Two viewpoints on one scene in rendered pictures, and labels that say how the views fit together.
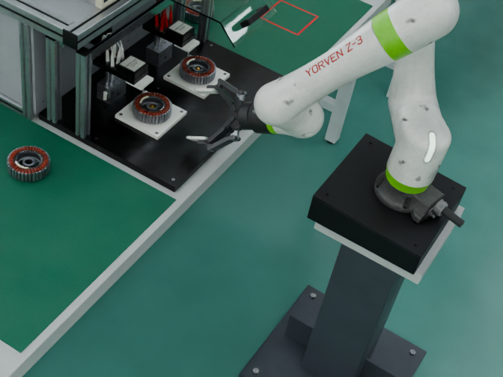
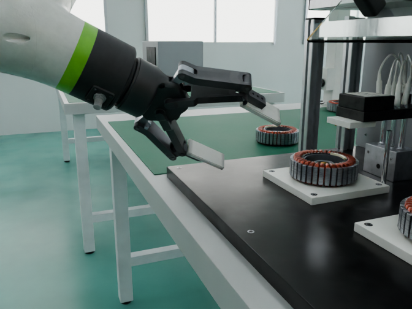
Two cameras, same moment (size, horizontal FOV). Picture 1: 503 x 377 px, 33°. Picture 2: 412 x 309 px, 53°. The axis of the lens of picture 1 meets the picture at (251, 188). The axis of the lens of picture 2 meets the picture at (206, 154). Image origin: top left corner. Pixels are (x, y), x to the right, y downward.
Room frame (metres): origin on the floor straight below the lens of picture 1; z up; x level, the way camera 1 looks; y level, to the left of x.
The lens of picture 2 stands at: (2.26, -0.28, 1.01)
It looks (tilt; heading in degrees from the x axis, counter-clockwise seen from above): 15 degrees down; 136
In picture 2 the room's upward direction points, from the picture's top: straight up
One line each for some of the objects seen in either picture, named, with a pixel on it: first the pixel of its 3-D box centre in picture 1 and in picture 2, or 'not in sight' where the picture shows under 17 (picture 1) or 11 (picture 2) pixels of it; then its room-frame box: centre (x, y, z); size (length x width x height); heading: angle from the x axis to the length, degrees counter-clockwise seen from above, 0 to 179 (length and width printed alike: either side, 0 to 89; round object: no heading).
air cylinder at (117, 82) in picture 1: (111, 87); (389, 160); (1.97, 0.46, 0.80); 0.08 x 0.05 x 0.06; 158
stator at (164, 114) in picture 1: (152, 108); (323, 167); (1.91, 0.33, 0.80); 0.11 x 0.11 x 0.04
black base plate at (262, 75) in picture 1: (170, 96); (380, 214); (2.03, 0.30, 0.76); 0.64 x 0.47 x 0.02; 158
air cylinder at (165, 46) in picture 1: (159, 51); not in sight; (2.19, 0.37, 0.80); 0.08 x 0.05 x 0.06; 158
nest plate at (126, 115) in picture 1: (151, 114); (322, 180); (1.91, 0.33, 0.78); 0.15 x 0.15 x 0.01; 68
